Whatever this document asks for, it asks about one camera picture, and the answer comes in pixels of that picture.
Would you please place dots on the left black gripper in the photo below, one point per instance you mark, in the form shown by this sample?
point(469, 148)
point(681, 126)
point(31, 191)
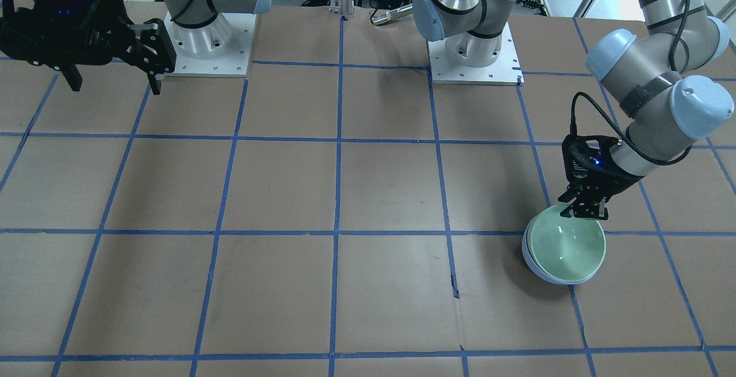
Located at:
point(616, 179)

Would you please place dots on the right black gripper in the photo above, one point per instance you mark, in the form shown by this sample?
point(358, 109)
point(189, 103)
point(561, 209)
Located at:
point(110, 16)

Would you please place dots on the green bowl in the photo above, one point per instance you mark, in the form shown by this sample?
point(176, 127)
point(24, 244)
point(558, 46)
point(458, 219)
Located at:
point(566, 246)

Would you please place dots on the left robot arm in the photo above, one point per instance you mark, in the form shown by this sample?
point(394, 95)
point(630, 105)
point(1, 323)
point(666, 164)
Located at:
point(670, 109)

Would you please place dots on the brown paper table mat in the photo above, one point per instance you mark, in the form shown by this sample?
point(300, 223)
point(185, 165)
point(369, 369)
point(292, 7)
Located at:
point(339, 213)

